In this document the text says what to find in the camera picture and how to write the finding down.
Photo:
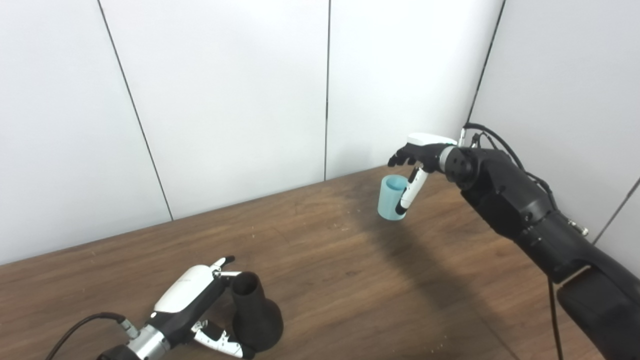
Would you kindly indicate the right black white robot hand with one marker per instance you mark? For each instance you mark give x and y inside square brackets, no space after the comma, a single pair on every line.
[427,152]

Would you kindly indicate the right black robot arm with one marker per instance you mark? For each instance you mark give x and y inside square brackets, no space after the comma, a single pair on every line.
[505,195]

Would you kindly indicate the black funnel-shaped nozzle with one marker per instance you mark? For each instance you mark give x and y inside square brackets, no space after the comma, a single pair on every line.
[260,320]

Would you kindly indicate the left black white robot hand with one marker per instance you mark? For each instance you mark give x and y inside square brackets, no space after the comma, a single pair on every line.
[187,290]

